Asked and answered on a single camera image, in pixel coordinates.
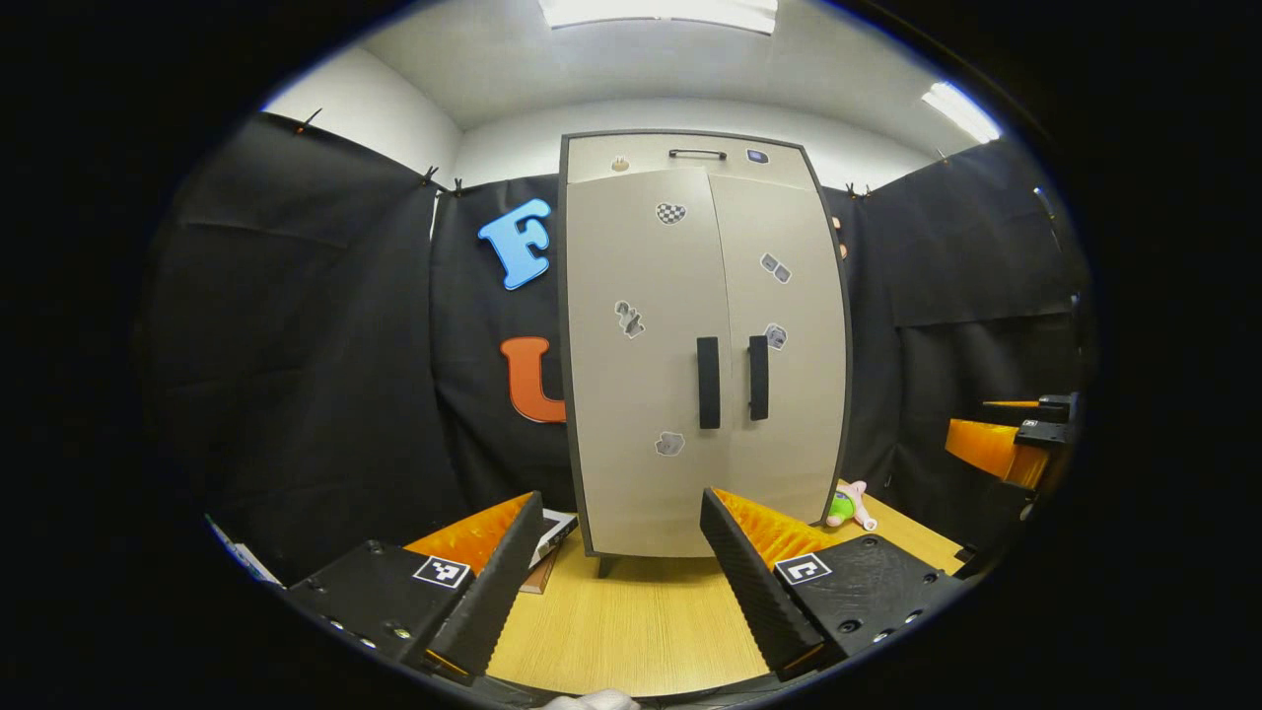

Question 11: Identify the grey shoe cabinet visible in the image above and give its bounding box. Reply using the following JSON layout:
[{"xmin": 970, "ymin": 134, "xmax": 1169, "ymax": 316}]
[{"xmin": 558, "ymin": 130, "xmax": 854, "ymax": 578}]

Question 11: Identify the small ceiling light panel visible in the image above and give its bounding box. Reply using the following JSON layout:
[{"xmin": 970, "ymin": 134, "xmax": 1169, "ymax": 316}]
[{"xmin": 920, "ymin": 81, "xmax": 1002, "ymax": 146}]

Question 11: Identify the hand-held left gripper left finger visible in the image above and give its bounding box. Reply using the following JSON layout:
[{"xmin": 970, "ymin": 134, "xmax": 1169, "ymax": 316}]
[{"xmin": 286, "ymin": 490, "xmax": 545, "ymax": 685}]

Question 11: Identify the large ceiling light panel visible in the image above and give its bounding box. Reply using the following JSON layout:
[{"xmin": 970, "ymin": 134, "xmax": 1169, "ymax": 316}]
[{"xmin": 537, "ymin": 0, "xmax": 780, "ymax": 36}]

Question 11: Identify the black book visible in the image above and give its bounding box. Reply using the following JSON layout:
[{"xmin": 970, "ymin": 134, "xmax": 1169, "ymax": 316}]
[{"xmin": 532, "ymin": 508, "xmax": 580, "ymax": 569}]

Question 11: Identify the pink and green plush toy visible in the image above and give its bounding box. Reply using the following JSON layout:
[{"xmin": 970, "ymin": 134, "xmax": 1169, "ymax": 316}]
[{"xmin": 826, "ymin": 480, "xmax": 878, "ymax": 532}]

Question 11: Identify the black door handle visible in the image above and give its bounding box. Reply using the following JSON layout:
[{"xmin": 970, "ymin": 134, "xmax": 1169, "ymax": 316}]
[
  {"xmin": 696, "ymin": 336, "xmax": 722, "ymax": 430},
  {"xmin": 747, "ymin": 335, "xmax": 770, "ymax": 422}
]

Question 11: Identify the black backdrop cloth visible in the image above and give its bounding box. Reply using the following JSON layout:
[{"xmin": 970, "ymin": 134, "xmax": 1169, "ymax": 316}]
[{"xmin": 138, "ymin": 110, "xmax": 1090, "ymax": 583}]

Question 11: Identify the grey cabinet drawer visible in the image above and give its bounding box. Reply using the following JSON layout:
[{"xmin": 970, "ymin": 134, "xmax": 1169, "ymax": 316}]
[{"xmin": 567, "ymin": 134, "xmax": 817, "ymax": 190}]

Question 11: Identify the grey shoe cabinet door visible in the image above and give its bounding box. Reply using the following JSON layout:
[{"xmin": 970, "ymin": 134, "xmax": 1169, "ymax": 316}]
[
  {"xmin": 565, "ymin": 168, "xmax": 736, "ymax": 559},
  {"xmin": 708, "ymin": 173, "xmax": 849, "ymax": 526}
]

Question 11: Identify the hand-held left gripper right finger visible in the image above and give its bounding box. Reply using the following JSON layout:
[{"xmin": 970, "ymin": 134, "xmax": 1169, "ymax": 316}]
[{"xmin": 698, "ymin": 486, "xmax": 965, "ymax": 681}]

